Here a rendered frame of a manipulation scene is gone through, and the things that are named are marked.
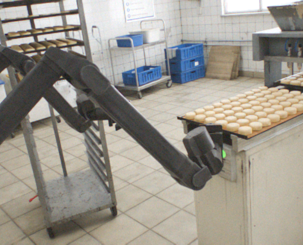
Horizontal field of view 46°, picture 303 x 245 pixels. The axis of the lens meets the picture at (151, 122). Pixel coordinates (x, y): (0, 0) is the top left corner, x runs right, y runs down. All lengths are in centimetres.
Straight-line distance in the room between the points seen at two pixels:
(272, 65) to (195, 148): 141
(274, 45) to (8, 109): 168
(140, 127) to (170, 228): 163
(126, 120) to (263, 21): 528
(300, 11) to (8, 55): 142
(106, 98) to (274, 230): 115
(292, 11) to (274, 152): 81
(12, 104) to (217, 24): 592
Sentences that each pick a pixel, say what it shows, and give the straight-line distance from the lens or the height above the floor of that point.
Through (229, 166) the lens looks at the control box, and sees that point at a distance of 145.
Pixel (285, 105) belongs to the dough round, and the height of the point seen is 92.
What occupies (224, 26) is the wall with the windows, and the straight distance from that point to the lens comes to 647.
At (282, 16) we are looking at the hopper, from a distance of 209.
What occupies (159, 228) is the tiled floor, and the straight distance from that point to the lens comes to 244.
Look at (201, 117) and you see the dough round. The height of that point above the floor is 92.
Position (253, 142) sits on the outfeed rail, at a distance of 144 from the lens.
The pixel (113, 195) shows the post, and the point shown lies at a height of 20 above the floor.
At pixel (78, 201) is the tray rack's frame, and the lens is 260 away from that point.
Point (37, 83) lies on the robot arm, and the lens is 79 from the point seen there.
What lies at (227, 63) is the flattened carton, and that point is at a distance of 625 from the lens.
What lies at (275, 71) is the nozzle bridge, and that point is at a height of 93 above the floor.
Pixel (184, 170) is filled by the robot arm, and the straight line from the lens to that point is 90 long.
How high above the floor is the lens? 142
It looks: 19 degrees down
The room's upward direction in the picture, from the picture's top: 7 degrees counter-clockwise
